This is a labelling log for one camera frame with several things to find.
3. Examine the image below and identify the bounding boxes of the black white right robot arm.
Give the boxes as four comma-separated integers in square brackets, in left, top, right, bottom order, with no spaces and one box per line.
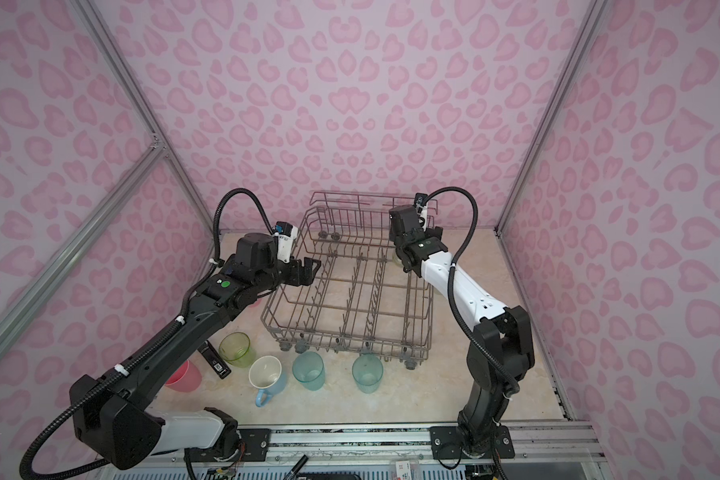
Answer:
[389,206,535,462]

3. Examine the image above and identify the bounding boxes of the bright green translucent cup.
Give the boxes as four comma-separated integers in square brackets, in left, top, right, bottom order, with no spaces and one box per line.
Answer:
[218,332,257,369]

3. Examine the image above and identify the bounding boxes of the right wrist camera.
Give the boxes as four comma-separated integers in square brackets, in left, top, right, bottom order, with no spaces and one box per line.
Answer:
[414,192,428,230]

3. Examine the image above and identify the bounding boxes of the magenta plastic cup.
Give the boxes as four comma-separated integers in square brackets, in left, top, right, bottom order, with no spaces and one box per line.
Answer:
[164,360,203,393]

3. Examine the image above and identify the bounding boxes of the white blue ceramic mug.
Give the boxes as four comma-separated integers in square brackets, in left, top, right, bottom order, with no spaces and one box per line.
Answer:
[248,355,287,408]

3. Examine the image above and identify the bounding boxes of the teal translucent cup left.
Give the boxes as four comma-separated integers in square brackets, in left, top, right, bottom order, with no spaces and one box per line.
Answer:
[292,351,326,391]

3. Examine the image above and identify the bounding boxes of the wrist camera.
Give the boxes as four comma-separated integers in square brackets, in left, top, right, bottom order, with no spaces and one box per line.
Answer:
[414,192,428,230]
[274,221,299,263]

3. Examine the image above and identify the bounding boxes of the black marker pen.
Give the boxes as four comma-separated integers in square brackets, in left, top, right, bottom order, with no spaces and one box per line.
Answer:
[286,455,309,480]

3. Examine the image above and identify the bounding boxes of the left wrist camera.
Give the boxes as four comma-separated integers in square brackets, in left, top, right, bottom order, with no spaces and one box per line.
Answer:
[274,221,299,263]

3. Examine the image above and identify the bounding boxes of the grey wire dish rack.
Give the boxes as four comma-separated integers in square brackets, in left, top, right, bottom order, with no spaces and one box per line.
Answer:
[261,191,434,370]

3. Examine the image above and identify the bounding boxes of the teal translucent cup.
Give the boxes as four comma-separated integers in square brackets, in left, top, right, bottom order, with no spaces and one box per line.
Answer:
[292,351,326,391]
[351,354,384,394]

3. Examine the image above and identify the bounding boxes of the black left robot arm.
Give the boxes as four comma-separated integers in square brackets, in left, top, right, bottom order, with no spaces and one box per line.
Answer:
[70,233,321,470]

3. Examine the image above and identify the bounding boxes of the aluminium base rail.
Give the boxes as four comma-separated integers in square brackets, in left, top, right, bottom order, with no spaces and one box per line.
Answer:
[86,419,613,480]

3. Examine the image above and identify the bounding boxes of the teal translucent cup right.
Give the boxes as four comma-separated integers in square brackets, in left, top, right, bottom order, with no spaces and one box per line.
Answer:
[351,354,384,394]

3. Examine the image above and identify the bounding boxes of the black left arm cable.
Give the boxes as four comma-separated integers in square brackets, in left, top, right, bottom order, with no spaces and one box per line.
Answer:
[212,187,277,265]

